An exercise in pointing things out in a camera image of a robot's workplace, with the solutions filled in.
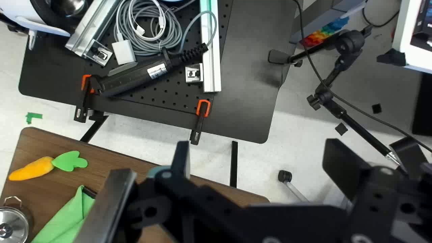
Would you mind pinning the gripper black right finger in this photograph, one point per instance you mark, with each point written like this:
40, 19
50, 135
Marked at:
355, 170

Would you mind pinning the gripper left finger with silver pad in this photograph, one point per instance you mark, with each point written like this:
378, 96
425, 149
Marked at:
105, 207

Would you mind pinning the small black square piece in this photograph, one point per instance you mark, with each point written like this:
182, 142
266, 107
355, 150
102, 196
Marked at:
376, 108
341, 128

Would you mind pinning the green cloth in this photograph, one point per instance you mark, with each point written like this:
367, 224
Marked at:
62, 220

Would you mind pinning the black cap with clear rod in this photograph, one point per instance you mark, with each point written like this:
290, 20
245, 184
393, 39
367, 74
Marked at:
283, 176

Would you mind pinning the orange carrot toy green leaves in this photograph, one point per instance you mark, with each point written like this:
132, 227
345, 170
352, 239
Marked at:
31, 169

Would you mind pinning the small metal pot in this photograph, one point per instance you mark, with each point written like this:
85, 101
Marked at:
11, 224

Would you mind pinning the orange black clamp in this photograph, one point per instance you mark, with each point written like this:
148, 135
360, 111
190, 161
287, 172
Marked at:
201, 115
83, 96

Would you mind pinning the dark brown folding table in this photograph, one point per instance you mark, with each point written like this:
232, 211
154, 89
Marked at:
233, 163

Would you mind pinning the black perforated board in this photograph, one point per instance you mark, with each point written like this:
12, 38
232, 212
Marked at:
251, 89

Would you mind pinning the black plug with strain relief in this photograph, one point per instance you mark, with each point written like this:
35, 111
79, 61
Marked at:
135, 76

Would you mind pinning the rainbow coloured object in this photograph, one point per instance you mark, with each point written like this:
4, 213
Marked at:
324, 34

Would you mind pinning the white framed monitor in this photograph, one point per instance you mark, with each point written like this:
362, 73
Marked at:
405, 31

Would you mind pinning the white power adapter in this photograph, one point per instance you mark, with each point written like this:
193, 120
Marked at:
123, 51

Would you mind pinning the wide aluminium extrusion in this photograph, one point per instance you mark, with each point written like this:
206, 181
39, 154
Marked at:
89, 27

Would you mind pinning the narrow pale aluminium extrusion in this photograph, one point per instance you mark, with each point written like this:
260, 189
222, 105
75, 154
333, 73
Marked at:
210, 54

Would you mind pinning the white rounded machine housing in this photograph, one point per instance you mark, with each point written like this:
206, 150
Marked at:
27, 20

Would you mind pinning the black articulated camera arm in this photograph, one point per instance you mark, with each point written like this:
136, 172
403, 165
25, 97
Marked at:
345, 45

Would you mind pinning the small silver bracket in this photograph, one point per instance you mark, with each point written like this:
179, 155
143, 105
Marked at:
194, 74

